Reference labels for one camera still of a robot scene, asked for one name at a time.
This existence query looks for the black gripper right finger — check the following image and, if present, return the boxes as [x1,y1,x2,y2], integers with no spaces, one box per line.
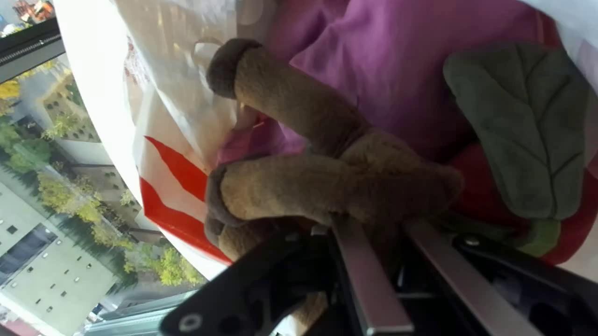
[400,216,545,336]

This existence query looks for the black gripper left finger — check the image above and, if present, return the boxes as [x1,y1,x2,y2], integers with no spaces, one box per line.
[329,216,414,336]

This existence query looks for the brown plush mushroom toy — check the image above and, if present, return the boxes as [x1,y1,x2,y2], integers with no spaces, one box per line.
[201,35,467,336]

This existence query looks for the red radish plush green leaves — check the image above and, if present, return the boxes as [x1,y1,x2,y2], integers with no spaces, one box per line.
[439,39,598,269]

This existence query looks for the pink cloth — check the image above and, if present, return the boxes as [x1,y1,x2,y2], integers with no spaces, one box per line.
[215,0,558,168]

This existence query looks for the white plastic bag red rings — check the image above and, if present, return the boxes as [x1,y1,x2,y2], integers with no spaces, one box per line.
[110,0,598,283]

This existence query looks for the dark window transom bar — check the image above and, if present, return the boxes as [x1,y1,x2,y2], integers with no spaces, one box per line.
[0,17,67,86]

